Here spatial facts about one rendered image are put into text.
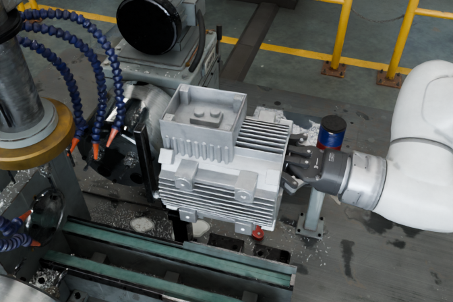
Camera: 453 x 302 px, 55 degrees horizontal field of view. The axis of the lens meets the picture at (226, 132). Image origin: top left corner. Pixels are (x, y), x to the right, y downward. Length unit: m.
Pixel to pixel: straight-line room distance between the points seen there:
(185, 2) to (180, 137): 0.66
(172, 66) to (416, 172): 0.78
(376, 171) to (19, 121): 0.61
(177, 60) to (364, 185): 0.75
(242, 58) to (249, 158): 2.66
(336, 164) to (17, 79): 0.55
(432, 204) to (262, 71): 2.63
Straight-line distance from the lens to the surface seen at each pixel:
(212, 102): 0.76
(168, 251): 1.15
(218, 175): 0.71
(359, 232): 1.37
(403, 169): 0.73
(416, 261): 1.37
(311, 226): 1.32
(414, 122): 0.77
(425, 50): 3.83
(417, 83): 0.80
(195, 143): 0.69
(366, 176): 0.72
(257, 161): 0.70
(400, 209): 0.73
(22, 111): 0.84
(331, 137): 1.03
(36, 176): 1.10
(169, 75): 1.26
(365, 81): 3.32
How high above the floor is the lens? 1.90
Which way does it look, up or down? 43 degrees down
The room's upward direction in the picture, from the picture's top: straight up
